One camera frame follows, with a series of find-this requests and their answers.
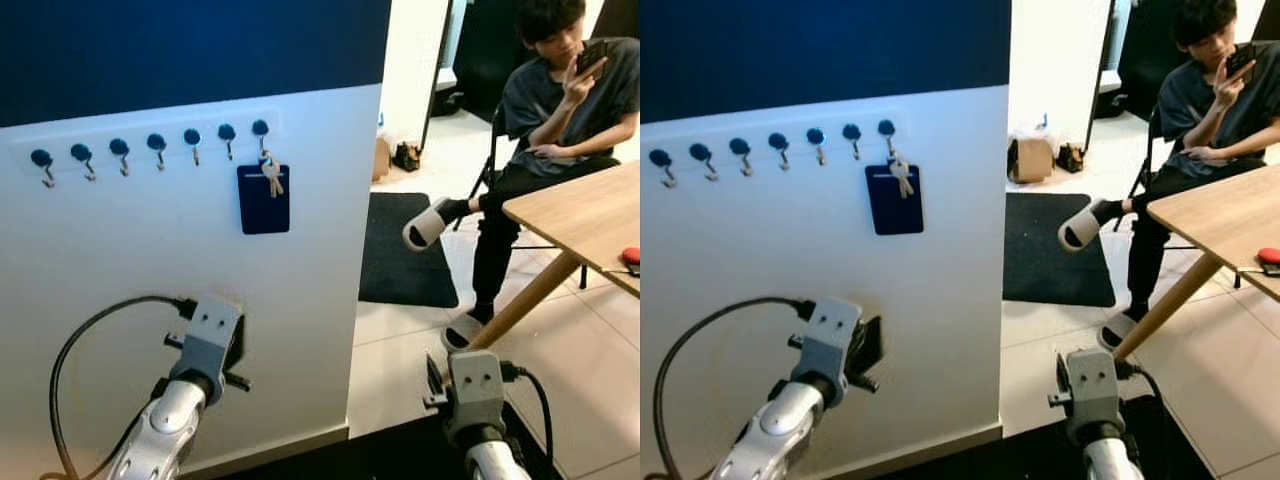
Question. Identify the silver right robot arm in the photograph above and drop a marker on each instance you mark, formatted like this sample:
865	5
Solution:
1110	458
495	458

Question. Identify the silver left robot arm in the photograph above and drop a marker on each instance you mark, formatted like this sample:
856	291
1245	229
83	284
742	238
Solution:
170	420
782	422

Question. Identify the silver keys bunch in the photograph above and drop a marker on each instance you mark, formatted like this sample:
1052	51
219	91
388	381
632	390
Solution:
902	176
271	176

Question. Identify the dark blue card holder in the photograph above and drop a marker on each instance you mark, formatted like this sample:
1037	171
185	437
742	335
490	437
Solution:
258	212
890	214

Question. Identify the black floor mat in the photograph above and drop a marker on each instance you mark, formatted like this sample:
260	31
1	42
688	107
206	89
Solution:
405	255
1050	255

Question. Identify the light wooden table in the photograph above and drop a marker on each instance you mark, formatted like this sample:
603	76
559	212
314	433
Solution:
585	215
1225	215

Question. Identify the small black bag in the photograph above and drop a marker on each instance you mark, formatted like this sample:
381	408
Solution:
1070	158
406	158

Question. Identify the brown cardboard box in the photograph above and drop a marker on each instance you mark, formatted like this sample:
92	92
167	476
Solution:
381	160
1030	160

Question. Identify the red button on black base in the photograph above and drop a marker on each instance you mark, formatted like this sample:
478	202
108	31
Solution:
631	256
1270	257

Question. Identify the black folding chair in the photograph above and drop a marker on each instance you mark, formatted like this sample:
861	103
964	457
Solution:
492	160
1148	165

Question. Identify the seated person in grey shirt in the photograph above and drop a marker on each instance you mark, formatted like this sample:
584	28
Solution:
560	110
1205	115

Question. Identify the tall black cabinet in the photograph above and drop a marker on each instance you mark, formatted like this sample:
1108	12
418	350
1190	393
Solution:
490	45
1150	45

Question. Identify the black smartphone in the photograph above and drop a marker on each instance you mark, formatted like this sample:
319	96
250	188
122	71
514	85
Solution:
1241	58
592	52

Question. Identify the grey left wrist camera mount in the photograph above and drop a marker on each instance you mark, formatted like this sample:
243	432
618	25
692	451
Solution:
828	335
208	335

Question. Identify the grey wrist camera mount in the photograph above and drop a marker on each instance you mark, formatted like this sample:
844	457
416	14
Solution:
828	335
1090	390
208	335
476	390

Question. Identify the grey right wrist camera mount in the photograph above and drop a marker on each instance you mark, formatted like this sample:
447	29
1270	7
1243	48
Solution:
476	390
1090	390

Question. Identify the blue knob wall hook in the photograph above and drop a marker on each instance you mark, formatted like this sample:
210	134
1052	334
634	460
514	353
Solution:
659	157
851	130
260	127
41	158
739	146
191	136
156	142
699	151
778	141
886	127
80	152
815	135
118	147
227	131

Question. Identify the white hook rail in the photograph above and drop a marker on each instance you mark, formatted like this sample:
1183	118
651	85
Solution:
720	132
100	133

